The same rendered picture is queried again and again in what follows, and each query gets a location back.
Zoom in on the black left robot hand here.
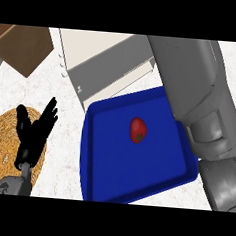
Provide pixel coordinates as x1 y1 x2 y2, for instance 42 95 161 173
11 94 60 174

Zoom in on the grey and cream tiered shelf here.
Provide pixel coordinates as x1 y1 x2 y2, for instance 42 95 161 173
51 28 168 119

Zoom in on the blue plastic tray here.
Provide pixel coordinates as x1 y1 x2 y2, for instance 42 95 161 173
76 79 207 210

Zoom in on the round wicker placemat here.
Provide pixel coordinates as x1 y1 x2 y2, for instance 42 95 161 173
0 104 51 198

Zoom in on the brown wooden board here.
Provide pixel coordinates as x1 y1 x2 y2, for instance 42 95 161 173
0 23 57 81

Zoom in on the red tomato with green stem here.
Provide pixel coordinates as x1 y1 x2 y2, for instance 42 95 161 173
127 116 148 145

